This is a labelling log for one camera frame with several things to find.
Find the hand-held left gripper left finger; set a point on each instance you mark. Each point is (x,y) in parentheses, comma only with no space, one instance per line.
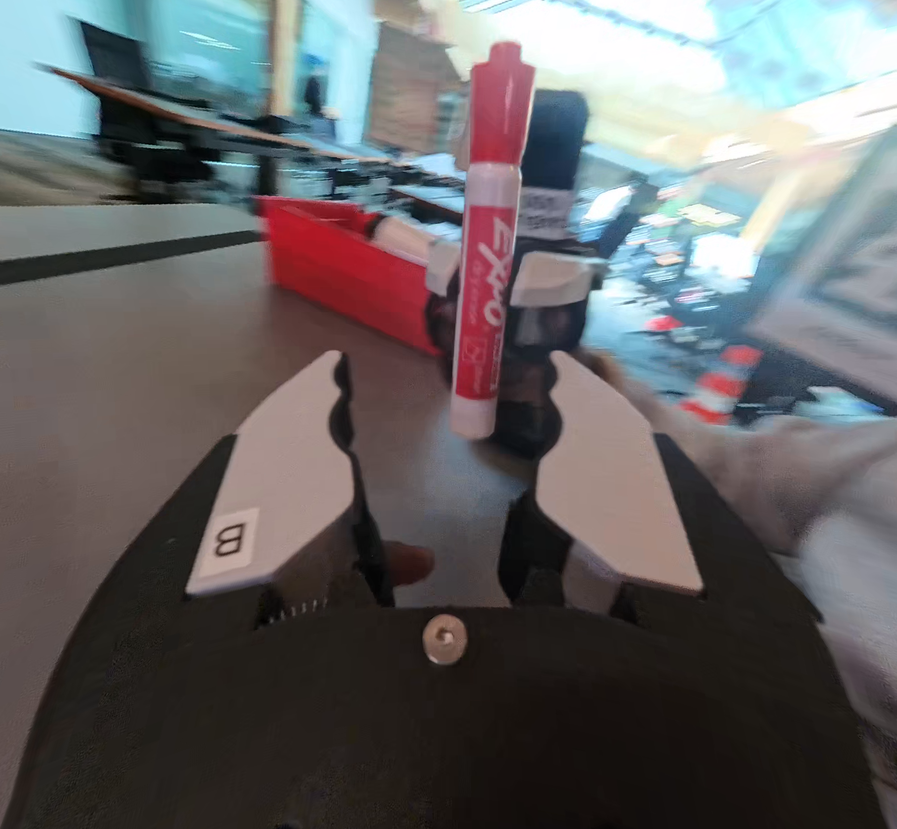
(280,492)

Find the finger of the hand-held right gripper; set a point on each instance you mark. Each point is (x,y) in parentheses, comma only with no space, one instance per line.
(553,279)
(443,268)

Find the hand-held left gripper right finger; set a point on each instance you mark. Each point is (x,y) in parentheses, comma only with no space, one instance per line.
(617,499)

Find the red marker pen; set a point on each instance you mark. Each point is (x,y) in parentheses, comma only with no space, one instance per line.
(490,247)

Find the white bottle black cap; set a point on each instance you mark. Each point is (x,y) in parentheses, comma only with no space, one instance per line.
(399,237)

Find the red plastic bin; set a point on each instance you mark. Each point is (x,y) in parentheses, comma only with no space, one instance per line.
(336,268)

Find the person's right forearm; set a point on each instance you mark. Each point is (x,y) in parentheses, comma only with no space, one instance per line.
(736,464)

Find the neighbouring grey desk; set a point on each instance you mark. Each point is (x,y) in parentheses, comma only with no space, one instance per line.
(105,230)

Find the person's right hand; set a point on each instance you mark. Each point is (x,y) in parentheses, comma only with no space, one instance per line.
(525,394)

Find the orange traffic cone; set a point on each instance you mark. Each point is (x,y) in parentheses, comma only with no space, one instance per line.
(718,384)

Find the handwritten notice board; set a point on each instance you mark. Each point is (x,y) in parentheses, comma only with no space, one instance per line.
(410,86)

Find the framed marker sign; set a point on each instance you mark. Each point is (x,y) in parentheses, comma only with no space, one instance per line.
(827,268)

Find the wooden pillar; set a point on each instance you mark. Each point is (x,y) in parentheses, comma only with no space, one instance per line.
(284,23)

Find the wooden office table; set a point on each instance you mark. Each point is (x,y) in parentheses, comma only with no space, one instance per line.
(175,107)

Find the black office chair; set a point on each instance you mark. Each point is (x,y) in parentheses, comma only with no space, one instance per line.
(119,65)

